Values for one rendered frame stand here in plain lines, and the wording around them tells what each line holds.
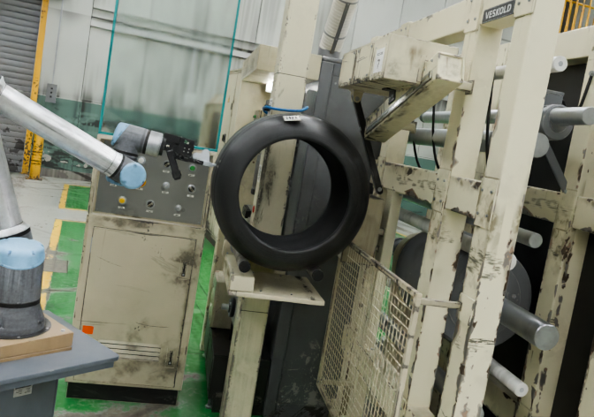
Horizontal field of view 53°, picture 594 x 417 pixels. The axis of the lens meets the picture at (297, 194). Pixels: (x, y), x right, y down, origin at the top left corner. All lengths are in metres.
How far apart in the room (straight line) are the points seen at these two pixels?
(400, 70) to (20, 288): 1.39
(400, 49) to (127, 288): 1.70
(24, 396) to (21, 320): 0.24
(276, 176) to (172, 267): 0.72
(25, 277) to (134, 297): 1.01
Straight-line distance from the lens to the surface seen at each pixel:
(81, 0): 11.46
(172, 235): 2.88
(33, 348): 2.06
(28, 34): 11.46
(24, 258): 2.02
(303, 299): 2.28
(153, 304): 2.97
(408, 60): 2.03
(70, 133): 2.03
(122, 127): 2.22
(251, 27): 11.90
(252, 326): 2.68
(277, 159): 2.54
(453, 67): 1.98
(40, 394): 2.17
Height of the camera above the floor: 1.40
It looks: 5 degrees down
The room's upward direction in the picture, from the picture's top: 9 degrees clockwise
